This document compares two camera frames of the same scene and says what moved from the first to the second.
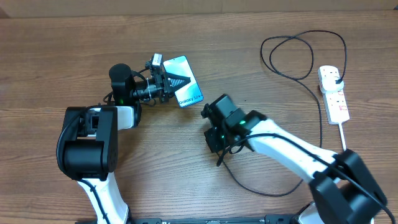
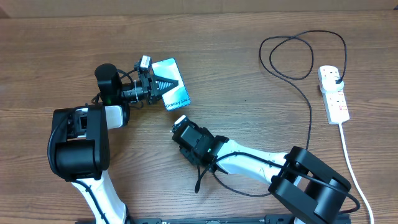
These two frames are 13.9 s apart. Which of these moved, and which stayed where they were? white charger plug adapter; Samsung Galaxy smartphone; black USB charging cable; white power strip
Moved: Samsung Galaxy smartphone; black USB charging cable
Stayed: white power strip; white charger plug adapter
